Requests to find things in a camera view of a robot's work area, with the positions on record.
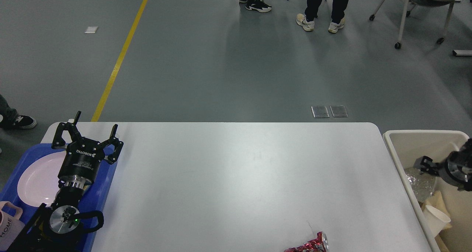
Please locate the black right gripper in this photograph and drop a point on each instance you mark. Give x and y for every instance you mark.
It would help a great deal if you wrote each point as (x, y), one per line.
(455, 169)

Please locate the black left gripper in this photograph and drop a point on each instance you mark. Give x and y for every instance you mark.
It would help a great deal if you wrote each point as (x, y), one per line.
(82, 163)

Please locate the aluminium foil sheet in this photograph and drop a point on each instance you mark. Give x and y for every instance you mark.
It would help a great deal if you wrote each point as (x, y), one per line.
(422, 184)

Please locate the brown paper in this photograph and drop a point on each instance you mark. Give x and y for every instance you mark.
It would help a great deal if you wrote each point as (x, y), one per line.
(436, 200)

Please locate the white paper cup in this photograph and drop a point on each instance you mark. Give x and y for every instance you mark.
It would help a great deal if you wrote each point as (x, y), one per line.
(436, 219)

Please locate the pink plate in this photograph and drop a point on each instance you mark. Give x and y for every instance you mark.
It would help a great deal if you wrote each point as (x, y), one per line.
(39, 183)

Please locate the brown paper bag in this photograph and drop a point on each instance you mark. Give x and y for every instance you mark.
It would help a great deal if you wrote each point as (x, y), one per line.
(441, 244)

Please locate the crushed red can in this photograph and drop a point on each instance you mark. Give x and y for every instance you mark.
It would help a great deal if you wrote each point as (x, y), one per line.
(318, 244)

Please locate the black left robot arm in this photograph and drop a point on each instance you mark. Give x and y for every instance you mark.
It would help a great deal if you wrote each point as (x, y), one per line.
(63, 224)

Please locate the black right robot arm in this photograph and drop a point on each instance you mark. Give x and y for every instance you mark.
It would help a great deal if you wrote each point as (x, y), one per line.
(467, 147)

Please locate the beige plastic bin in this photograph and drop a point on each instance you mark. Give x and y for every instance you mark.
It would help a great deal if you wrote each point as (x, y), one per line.
(405, 146)

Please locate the blue plastic tray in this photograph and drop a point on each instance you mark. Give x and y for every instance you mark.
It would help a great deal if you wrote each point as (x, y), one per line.
(94, 197)

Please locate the right metal floor plate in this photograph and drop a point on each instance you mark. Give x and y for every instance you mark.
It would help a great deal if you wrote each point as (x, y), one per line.
(339, 111)

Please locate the metal floor plate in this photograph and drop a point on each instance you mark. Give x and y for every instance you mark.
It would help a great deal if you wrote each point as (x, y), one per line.
(320, 112)
(339, 111)

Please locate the pink HOME mug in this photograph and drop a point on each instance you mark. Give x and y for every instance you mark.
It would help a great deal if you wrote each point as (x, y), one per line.
(10, 225)

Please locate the grey bar on floor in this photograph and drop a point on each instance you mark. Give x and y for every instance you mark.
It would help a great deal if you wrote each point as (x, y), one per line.
(462, 53)

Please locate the left metal floor plate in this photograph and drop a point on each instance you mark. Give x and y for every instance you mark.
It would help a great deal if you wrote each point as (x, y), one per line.
(320, 112)

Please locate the person in black coat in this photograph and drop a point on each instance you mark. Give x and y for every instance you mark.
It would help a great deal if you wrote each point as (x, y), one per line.
(256, 5)

